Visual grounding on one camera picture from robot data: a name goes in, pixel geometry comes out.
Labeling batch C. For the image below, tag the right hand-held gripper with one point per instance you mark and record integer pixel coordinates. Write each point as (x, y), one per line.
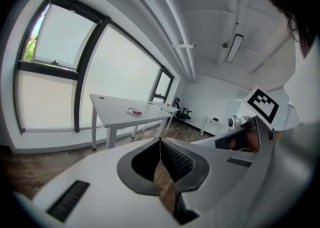
(262, 105)

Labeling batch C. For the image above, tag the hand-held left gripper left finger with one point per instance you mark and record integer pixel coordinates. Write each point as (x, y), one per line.
(100, 172)

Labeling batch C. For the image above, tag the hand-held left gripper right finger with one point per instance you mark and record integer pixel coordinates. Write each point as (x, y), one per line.
(215, 162)

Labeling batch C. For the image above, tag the white plate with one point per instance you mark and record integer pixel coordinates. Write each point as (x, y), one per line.
(131, 110)

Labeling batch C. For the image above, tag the red piece of meat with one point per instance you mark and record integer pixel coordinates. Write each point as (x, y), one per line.
(137, 112)

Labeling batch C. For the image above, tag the person's right hand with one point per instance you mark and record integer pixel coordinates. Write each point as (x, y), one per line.
(252, 140)

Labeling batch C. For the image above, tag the white mesh chair back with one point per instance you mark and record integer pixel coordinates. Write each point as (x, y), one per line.
(293, 117)

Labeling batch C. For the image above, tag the low white side table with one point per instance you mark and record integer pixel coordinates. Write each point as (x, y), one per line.
(212, 123)

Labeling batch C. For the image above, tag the small dark box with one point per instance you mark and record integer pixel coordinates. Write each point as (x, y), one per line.
(215, 119)

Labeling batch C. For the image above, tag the black office chair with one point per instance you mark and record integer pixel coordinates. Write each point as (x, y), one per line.
(183, 113)

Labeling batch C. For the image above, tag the large white table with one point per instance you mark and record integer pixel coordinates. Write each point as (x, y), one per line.
(117, 112)

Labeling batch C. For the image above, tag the long black-rimmed ceiling light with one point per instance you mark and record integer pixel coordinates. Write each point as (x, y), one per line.
(235, 48)

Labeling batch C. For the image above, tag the round ceiling smoke detector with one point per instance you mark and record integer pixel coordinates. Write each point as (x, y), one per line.
(225, 45)

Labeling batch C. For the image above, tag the white table with thin legs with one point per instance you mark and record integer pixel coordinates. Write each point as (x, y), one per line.
(162, 105)

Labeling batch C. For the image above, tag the small black-framed window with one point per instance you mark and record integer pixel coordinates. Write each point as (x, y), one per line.
(163, 84)

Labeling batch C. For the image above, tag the large black-framed window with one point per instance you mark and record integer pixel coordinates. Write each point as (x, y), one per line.
(82, 72)

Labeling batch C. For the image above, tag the white ceiling pipe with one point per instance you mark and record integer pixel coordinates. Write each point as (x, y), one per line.
(175, 22)

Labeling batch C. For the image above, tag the white pipe bracket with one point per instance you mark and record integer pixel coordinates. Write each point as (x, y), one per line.
(183, 45)

